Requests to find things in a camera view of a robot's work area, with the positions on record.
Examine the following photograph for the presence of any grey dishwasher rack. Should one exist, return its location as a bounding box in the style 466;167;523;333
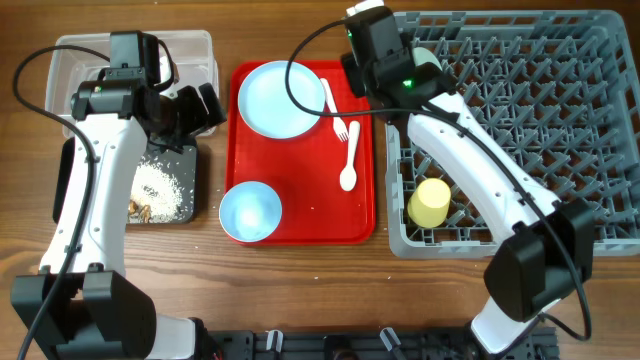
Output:
396;10;639;256

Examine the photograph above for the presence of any red serving tray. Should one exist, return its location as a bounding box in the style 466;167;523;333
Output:
225;61;376;246

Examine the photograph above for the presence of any green bowl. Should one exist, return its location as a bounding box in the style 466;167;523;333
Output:
412;47;442;70

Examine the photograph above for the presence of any small light blue bowl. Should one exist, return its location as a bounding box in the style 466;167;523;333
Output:
219;181;283;243

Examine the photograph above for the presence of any food scraps and rice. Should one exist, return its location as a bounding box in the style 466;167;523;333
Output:
128;160;193;224

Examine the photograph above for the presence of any yellow plastic cup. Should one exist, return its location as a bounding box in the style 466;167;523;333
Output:
407;178;451;228

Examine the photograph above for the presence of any black waste tray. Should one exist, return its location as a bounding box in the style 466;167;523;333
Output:
52;134;199;225

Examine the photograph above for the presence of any white plastic fork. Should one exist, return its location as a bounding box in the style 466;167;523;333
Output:
320;78;349;142

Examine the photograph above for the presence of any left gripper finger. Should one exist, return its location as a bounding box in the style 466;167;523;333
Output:
177;86;209;135
199;83;227;126

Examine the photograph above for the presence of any white plastic spoon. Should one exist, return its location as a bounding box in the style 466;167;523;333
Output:
339;121;361;192

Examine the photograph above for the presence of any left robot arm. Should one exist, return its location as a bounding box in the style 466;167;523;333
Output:
10;31;226;359

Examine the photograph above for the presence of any clear plastic bin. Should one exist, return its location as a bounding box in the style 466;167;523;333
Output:
45;30;219;137

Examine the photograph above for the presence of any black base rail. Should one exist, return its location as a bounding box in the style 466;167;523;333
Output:
211;327;560;360

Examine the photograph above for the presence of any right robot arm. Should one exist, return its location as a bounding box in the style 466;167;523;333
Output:
341;1;595;355

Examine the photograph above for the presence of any large light blue plate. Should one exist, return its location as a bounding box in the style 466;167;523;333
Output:
237;60;326;139

